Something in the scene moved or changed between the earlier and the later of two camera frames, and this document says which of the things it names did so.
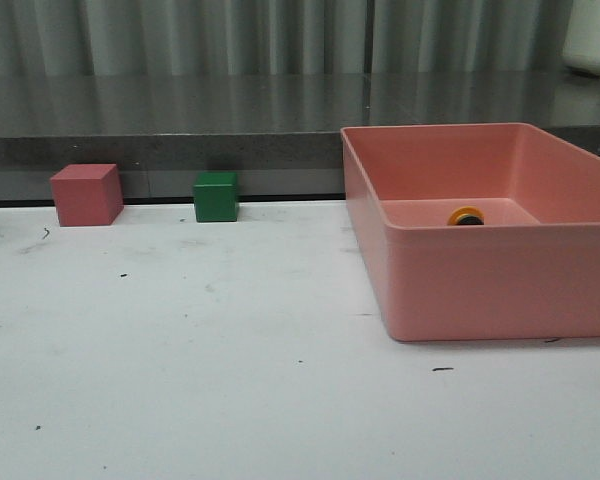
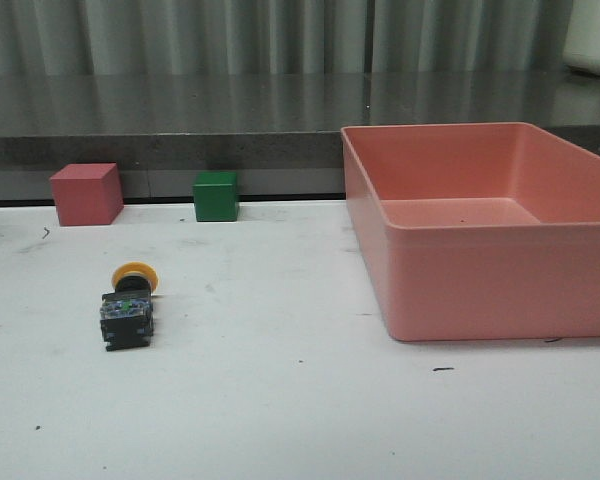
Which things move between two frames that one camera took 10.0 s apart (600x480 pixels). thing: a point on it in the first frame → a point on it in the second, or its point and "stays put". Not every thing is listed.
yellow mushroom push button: x=466 y=215 → x=126 y=314
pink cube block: x=87 y=194 stays put
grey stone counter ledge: x=281 y=131 stays put
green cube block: x=216 y=197 stays put
